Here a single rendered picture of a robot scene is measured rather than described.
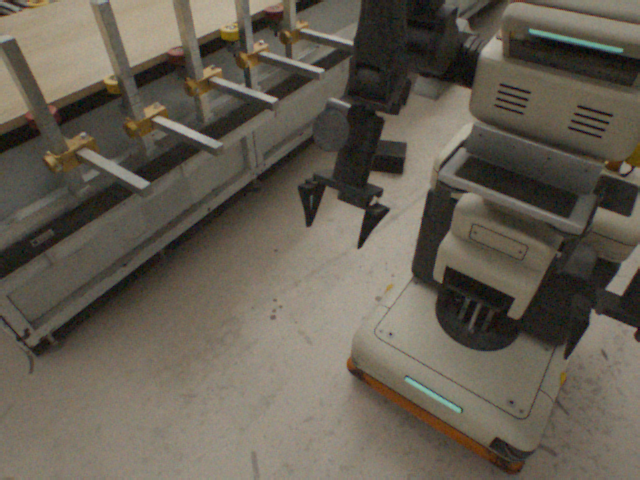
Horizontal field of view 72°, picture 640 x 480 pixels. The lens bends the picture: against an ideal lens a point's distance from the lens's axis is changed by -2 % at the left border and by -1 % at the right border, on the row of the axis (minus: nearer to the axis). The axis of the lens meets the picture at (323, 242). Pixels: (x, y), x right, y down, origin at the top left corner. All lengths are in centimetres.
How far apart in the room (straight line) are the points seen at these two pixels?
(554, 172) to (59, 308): 169
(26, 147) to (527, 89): 134
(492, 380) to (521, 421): 13
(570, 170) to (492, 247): 27
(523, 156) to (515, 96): 10
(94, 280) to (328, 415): 105
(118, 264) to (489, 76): 158
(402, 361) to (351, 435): 34
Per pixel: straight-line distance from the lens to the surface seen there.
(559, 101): 82
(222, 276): 202
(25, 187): 163
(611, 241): 126
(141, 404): 178
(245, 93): 150
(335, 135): 61
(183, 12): 151
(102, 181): 148
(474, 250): 103
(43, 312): 193
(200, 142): 134
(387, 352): 145
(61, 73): 169
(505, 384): 148
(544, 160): 85
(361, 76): 67
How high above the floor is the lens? 152
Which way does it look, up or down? 46 degrees down
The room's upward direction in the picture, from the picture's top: straight up
